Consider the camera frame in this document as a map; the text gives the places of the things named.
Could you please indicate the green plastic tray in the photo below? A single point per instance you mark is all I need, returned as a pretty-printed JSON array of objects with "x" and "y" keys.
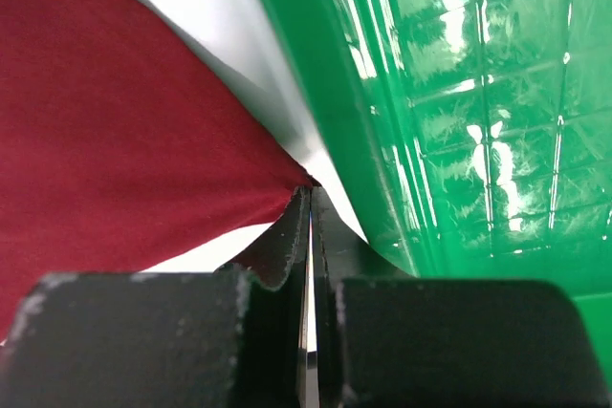
[{"x": 472, "y": 137}]

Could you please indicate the dark red t shirt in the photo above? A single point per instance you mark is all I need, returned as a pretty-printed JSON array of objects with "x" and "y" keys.
[{"x": 120, "y": 148}]

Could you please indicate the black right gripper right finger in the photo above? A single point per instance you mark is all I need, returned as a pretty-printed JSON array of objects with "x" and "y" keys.
[{"x": 386, "y": 339}]

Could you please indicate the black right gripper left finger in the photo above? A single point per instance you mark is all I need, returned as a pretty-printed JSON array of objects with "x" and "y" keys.
[{"x": 231, "y": 338}]

